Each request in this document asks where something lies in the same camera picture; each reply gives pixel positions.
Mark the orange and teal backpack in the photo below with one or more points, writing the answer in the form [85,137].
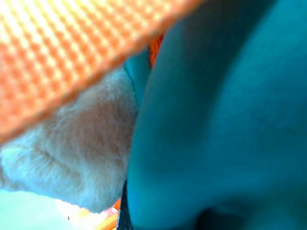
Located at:
[216,119]

